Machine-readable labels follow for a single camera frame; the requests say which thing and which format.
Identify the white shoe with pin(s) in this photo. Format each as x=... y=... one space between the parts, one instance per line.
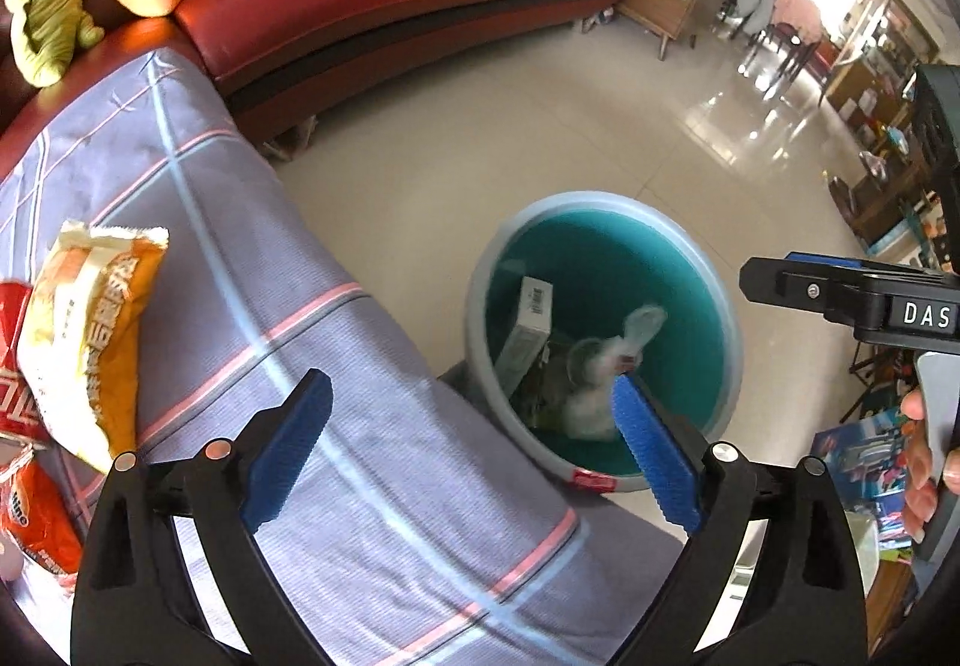
x=600 y=21

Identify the pink cloth covered chair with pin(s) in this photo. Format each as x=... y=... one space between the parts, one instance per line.
x=795 y=10

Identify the colourful toy box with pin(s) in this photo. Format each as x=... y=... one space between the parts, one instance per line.
x=862 y=463

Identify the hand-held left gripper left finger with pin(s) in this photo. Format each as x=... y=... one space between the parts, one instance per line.
x=289 y=441

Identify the orange snack packet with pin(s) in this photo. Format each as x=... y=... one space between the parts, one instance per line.
x=37 y=516

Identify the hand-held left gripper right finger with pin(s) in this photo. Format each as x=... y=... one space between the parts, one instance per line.
x=660 y=456

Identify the purple plaid cloth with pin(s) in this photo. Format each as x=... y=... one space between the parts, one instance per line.
x=300 y=306

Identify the cardboard box with barcode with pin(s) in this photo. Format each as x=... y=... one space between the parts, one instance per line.
x=525 y=328

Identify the yellow snack bag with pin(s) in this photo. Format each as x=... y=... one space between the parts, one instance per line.
x=82 y=336

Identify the teal plastic bin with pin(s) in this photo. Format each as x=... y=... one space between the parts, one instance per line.
x=675 y=291

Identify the green frog plush toy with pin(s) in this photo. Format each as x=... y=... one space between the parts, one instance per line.
x=45 y=13

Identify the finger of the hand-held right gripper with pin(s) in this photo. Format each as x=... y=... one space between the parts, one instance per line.
x=832 y=259
x=795 y=291

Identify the cluttered wooden shelf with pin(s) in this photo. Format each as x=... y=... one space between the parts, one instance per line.
x=885 y=133

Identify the green packet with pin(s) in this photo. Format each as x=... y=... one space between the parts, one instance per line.
x=551 y=381

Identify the person's right hand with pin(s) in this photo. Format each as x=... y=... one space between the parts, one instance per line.
x=915 y=471

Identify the red snack packet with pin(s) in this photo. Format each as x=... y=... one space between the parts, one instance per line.
x=15 y=366

